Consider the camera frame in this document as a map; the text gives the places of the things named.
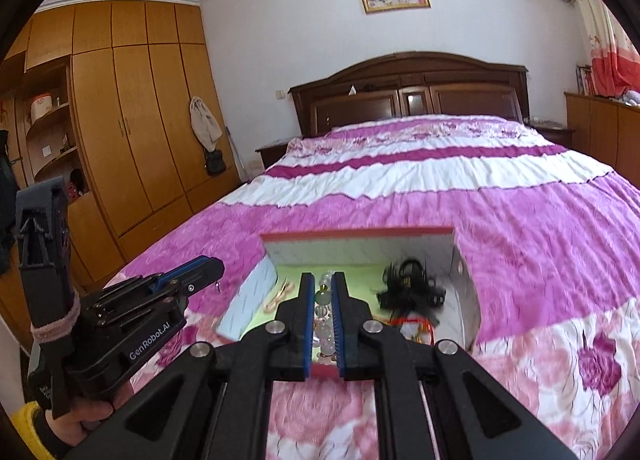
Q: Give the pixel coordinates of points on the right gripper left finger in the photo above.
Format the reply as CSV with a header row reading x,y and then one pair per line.
x,y
279,350

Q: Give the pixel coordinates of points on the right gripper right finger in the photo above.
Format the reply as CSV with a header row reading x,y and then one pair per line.
x,y
370,350

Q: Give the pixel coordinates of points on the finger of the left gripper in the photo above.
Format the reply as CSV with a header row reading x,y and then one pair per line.
x,y
190,277

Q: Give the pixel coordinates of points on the pink hair clip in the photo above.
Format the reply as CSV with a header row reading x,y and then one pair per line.
x,y
283,291

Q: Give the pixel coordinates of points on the black feather hair accessory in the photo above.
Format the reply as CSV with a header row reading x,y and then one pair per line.
x,y
410,289

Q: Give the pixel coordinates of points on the red cardboard jewelry box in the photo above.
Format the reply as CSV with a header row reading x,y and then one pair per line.
x,y
362,255

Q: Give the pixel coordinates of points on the left hand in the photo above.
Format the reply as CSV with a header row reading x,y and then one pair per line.
x,y
71,427

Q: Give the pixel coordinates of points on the small black hanging bag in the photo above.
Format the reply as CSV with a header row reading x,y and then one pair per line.
x,y
214,162

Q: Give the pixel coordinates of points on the left wooden nightstand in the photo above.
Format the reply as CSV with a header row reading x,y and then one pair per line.
x,y
273,152

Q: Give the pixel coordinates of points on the wooden nightstand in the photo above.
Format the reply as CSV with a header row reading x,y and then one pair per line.
x,y
555,132
273,152

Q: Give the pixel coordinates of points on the beige hanging cloth bag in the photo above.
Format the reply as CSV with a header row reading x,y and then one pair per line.
x,y
204,125

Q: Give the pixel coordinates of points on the orange wooden wardrobe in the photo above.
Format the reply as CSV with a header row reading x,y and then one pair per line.
x,y
99,93

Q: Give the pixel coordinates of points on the pink floral bedspread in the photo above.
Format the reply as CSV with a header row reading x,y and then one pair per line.
x,y
537,246

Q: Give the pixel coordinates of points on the dark wooden headboard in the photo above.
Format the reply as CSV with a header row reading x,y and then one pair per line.
x,y
412,84

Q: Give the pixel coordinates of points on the right wooden nightstand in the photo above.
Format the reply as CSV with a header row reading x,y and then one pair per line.
x,y
555,132

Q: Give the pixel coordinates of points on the wooden side cabinet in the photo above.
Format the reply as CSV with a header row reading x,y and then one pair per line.
x,y
606,130

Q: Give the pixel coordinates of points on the red white curtain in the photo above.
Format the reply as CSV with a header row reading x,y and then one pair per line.
x,y
614,58

